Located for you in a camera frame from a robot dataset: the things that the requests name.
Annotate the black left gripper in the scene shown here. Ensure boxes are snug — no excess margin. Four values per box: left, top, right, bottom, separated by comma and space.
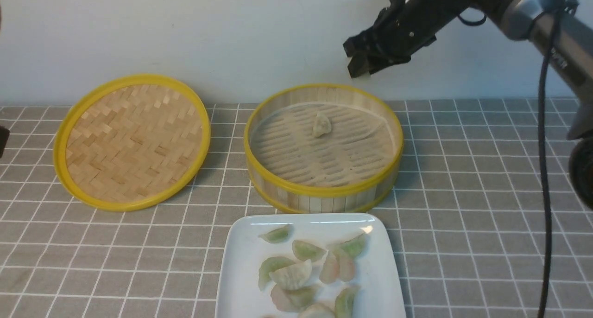
0, 126, 10, 158

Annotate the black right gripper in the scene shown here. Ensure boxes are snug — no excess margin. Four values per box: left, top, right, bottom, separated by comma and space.
343, 0, 473, 78

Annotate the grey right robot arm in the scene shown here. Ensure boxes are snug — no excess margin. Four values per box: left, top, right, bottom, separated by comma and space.
343, 0, 593, 207

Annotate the green dumpling upper right plate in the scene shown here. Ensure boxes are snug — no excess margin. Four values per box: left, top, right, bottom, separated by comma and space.
329, 233, 367, 260

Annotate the green dumpling plate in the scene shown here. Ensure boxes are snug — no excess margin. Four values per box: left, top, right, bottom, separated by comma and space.
258, 224, 292, 244
329, 233, 367, 260
284, 284, 321, 311
292, 240, 326, 263
334, 286, 360, 318
258, 255, 295, 292

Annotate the green dumpling top left plate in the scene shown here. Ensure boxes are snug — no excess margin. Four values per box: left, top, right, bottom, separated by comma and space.
258, 224, 292, 244

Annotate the green dumpling upper middle plate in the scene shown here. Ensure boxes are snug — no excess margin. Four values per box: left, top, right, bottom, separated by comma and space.
292, 240, 326, 263

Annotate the green dumpling lower right plate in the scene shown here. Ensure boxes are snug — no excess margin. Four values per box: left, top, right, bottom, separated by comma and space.
334, 286, 360, 318

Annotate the green dumpling lower middle plate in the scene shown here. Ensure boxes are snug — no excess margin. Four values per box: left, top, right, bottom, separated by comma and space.
284, 284, 321, 311

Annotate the pink dumpling lower left plate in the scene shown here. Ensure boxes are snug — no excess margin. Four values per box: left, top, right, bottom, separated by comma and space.
270, 286, 300, 312

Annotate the white dumpling bottom plate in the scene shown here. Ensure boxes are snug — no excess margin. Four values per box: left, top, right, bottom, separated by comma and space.
298, 303, 335, 318

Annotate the white square plate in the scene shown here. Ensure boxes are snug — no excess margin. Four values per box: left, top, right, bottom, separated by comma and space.
215, 213, 406, 318

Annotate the bamboo steamer basket yellow rim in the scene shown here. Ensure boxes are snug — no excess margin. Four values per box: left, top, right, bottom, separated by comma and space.
244, 83, 404, 214

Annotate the woven bamboo steamer lid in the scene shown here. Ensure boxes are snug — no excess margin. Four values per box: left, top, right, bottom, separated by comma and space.
53, 74, 211, 212

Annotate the grey checked tablecloth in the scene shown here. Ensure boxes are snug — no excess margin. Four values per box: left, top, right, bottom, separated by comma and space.
0, 98, 593, 318

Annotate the pink dumpling right of pair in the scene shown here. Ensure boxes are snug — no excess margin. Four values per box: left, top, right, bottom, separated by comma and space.
333, 248, 356, 282

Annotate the pink dumpling of pair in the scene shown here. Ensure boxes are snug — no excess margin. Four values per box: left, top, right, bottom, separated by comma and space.
319, 251, 340, 285
333, 248, 356, 282

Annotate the pink dumpling left of pair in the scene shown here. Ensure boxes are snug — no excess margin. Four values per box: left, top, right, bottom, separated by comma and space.
319, 251, 340, 285

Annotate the black cable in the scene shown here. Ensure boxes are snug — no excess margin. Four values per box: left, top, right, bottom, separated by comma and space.
458, 0, 580, 318

